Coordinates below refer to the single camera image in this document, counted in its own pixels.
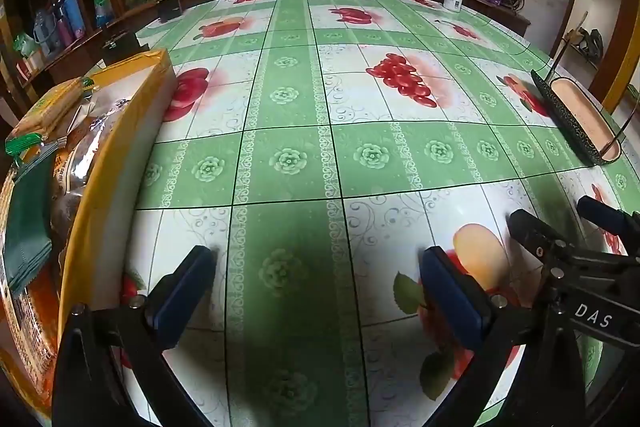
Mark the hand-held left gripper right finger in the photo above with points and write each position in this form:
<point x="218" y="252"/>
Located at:
<point x="450" y="297"/>

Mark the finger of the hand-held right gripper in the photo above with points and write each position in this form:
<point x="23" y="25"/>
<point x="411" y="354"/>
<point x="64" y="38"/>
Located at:
<point x="602" y="213"/>
<point x="532" y="232"/>

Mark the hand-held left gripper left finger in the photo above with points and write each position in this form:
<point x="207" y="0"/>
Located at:
<point x="182" y="297"/>

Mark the clear bag of brown pastries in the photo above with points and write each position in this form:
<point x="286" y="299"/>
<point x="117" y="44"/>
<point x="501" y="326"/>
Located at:
<point x="85" y="147"/>

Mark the yellow cardboard tray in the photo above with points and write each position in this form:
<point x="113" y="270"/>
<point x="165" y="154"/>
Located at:
<point x="117" y="117"/>

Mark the oval black serving basket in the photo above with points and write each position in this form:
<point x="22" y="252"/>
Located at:
<point x="575" y="107"/>

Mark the large orange snack packet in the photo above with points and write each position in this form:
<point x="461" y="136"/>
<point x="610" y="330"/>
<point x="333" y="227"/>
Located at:
<point x="30" y="337"/>

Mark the dark green snack packet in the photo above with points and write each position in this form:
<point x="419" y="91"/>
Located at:
<point x="27" y="227"/>

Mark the black bag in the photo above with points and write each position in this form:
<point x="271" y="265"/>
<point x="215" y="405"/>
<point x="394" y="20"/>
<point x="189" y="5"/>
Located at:
<point x="592" y="43"/>

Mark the green fruit print tablecloth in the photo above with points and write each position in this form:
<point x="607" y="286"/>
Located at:
<point x="300" y="157"/>

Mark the green label cracker packet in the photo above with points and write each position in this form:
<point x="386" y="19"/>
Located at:
<point x="55" y="107"/>

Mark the pink bottle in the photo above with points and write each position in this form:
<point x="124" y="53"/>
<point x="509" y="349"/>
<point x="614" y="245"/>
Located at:
<point x="64" y="33"/>

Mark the small black jar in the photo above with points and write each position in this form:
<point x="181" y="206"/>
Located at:
<point x="170" y="7"/>

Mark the green plastic bag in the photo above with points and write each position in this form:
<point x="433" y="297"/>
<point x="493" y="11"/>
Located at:
<point x="24" y="44"/>

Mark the blue thermos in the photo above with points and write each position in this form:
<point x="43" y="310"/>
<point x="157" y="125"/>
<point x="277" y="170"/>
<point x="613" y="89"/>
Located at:
<point x="75" y="13"/>

